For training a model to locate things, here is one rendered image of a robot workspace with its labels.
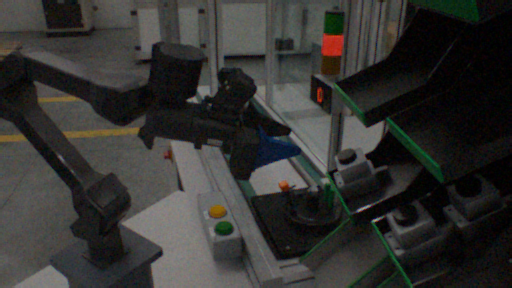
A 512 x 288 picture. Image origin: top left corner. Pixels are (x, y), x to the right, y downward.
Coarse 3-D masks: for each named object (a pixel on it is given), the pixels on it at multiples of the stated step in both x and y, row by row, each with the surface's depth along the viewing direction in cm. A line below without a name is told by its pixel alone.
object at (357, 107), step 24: (408, 24) 64; (432, 24) 64; (456, 24) 65; (480, 24) 52; (408, 48) 65; (432, 48) 66; (456, 48) 53; (360, 72) 66; (384, 72) 67; (408, 72) 63; (432, 72) 54; (456, 72) 54; (360, 96) 64; (384, 96) 61; (408, 96) 55; (360, 120) 58
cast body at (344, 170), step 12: (336, 156) 69; (348, 156) 66; (360, 156) 66; (348, 168) 65; (360, 168) 65; (372, 168) 67; (384, 168) 67; (336, 180) 69; (348, 180) 66; (360, 180) 66; (372, 180) 66; (348, 192) 67; (360, 192) 67
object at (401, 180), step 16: (384, 144) 72; (400, 144) 73; (384, 160) 73; (400, 160) 71; (416, 160) 69; (400, 176) 67; (416, 176) 61; (432, 176) 61; (336, 192) 68; (384, 192) 66; (400, 192) 61; (416, 192) 62; (352, 208) 66; (368, 208) 62; (384, 208) 62
